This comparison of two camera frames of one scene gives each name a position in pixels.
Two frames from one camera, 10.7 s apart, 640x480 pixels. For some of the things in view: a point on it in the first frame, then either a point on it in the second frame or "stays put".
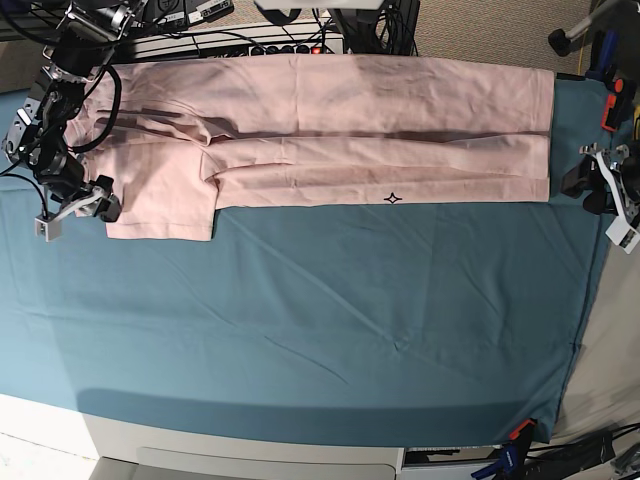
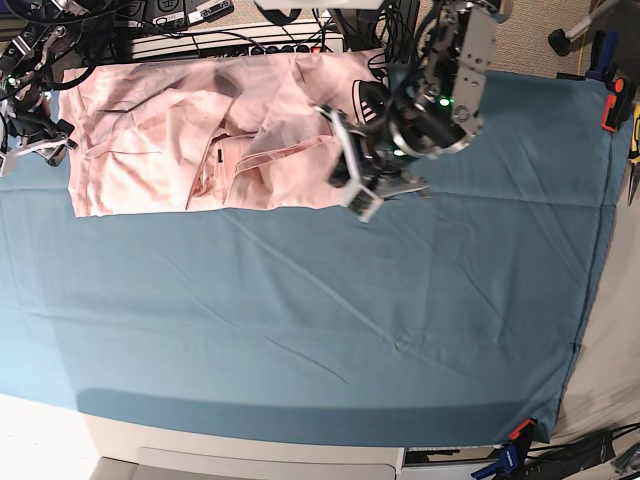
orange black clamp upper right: (620, 102) stays put
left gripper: (93, 198) -> (35, 135)
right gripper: (623, 196) -> (384, 167)
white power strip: (235, 43) stays put
